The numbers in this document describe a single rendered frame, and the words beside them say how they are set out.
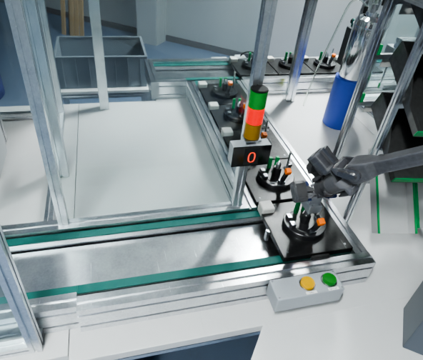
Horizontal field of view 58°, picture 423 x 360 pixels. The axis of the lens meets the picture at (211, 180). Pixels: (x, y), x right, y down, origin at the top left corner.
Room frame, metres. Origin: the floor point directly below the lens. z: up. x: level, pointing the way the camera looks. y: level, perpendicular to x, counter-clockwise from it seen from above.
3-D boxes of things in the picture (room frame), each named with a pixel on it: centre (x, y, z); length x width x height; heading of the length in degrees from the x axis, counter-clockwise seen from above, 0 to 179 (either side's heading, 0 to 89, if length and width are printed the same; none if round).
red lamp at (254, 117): (0.98, -0.10, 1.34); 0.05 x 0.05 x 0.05
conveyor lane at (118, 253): (0.85, -0.03, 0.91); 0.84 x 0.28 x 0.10; 108
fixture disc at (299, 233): (0.92, -0.32, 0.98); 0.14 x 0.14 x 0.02
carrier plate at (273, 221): (0.92, -0.32, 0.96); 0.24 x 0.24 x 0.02; 18
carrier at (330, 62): (2.43, -0.65, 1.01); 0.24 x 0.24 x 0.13; 18
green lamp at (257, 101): (0.98, -0.10, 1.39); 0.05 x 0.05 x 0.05
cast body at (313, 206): (0.93, -0.32, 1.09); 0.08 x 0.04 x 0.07; 18
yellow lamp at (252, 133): (0.98, -0.10, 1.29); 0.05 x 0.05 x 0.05
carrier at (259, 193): (1.16, -0.24, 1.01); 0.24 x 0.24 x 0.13; 18
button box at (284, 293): (0.69, -0.31, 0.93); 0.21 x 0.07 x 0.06; 108
